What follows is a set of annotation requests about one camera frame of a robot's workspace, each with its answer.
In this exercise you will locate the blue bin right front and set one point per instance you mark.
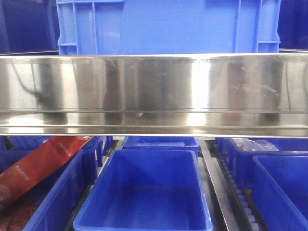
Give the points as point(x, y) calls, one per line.
point(280, 191)

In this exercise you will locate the blue bin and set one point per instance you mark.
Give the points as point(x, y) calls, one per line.
point(162, 143)
point(48, 205)
point(92, 157)
point(147, 190)
point(280, 191)
point(240, 163)

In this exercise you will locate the blue bin left back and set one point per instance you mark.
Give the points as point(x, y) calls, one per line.
point(92, 157)

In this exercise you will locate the roller track rail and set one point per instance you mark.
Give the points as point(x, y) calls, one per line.
point(242, 206)

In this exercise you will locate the blue bin centre back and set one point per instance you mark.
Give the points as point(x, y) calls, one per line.
point(162, 143)

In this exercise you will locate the red packaging bag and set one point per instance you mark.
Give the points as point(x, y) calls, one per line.
point(29, 171)

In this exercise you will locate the clear plastic wrap in bin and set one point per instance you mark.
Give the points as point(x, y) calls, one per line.
point(245, 144)

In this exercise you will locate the blue bin left front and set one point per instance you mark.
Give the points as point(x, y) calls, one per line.
point(48, 205)

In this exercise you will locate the large blue crate upper shelf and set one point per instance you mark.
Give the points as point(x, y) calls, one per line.
point(126, 27)

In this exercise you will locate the blue bin right back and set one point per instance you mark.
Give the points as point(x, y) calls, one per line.
point(240, 163)

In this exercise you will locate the blue bin centre front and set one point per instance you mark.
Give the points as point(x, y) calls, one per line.
point(147, 190)

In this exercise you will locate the stainless steel shelf beam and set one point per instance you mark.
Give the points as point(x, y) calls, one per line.
point(206, 95)

